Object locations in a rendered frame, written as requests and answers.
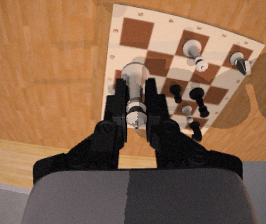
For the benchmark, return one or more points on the white pawn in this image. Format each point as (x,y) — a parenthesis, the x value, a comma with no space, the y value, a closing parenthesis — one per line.
(187,110)

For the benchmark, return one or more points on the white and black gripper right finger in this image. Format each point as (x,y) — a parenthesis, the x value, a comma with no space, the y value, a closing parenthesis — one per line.
(178,149)

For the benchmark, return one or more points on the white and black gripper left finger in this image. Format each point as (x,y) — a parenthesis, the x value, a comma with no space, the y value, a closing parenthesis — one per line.
(100,148)

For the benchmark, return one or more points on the chessboard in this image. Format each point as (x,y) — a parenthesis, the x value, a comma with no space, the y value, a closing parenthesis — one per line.
(156,38)

